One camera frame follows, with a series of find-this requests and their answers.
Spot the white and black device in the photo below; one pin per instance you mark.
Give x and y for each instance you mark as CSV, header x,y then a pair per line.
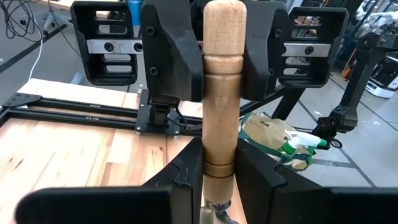
x,y
384,84

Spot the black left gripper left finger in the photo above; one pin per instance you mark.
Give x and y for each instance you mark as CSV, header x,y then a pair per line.
x,y
180,193

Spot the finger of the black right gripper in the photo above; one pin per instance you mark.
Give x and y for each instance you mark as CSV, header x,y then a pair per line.
x,y
264,49
174,56

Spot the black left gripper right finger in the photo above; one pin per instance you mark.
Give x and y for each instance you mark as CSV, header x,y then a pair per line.
x,y
280,199

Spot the wooden background table top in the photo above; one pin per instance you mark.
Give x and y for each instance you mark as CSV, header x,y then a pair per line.
x,y
66,3

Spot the beige gardening bag green trim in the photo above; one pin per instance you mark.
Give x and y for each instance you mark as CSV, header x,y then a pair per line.
x,y
264,130

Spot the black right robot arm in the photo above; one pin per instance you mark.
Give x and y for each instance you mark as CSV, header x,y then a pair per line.
x,y
158,115

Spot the black jointed stand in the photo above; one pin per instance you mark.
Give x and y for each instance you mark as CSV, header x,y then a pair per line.
x,y
357,87

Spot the black metal frame strut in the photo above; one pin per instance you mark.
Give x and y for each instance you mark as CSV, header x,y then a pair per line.
x,y
289,104

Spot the blue container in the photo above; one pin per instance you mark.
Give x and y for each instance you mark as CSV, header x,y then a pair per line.
x,y
135,12

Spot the grey table leg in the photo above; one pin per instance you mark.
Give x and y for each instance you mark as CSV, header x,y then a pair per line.
x,y
51,18

